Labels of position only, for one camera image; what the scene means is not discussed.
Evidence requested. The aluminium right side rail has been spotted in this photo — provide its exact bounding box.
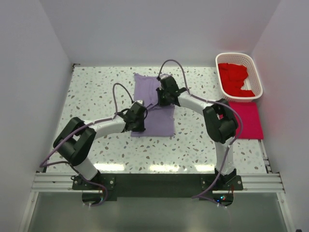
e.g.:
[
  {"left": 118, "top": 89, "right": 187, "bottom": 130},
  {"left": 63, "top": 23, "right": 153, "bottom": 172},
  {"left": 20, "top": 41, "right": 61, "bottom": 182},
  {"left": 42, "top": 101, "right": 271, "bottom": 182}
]
[{"left": 258, "top": 140, "right": 273, "bottom": 174}]

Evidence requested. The white perforated plastic basket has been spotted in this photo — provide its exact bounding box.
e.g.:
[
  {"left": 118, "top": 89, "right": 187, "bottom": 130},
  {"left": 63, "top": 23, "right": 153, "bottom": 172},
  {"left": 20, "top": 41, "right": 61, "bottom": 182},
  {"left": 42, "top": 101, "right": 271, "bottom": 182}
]
[{"left": 215, "top": 52, "right": 263, "bottom": 102}]

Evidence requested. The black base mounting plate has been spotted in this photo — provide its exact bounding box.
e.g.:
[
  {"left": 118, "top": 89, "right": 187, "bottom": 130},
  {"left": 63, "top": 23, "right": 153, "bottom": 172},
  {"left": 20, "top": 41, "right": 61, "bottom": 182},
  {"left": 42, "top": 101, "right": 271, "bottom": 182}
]
[{"left": 71, "top": 171, "right": 243, "bottom": 206}]

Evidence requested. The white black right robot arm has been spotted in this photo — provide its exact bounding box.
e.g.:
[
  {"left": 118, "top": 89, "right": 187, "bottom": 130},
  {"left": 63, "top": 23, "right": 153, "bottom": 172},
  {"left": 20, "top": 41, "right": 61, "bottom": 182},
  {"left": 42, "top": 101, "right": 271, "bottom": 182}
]
[{"left": 156, "top": 76, "right": 242, "bottom": 182}]

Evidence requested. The red t shirt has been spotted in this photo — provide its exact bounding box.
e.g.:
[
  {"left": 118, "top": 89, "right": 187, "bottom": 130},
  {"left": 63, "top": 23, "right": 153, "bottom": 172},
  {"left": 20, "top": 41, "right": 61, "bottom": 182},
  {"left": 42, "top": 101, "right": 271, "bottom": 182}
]
[{"left": 218, "top": 63, "right": 255, "bottom": 98}]

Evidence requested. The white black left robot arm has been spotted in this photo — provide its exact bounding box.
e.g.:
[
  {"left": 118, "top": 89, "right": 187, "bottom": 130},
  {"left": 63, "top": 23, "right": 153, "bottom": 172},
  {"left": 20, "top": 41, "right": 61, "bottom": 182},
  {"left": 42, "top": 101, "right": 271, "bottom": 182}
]
[{"left": 53, "top": 100, "right": 148, "bottom": 181}]

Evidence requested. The folded pink t shirt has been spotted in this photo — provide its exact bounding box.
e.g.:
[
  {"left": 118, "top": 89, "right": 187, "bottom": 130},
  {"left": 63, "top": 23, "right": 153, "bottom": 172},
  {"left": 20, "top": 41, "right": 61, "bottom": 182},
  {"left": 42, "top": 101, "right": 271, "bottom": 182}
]
[{"left": 229, "top": 101, "right": 264, "bottom": 140}]

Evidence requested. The purple t shirt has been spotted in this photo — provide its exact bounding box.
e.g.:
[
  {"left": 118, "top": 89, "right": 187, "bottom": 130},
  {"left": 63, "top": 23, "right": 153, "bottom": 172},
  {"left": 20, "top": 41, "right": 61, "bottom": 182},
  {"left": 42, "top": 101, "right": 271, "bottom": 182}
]
[{"left": 131, "top": 73, "right": 175, "bottom": 137}]

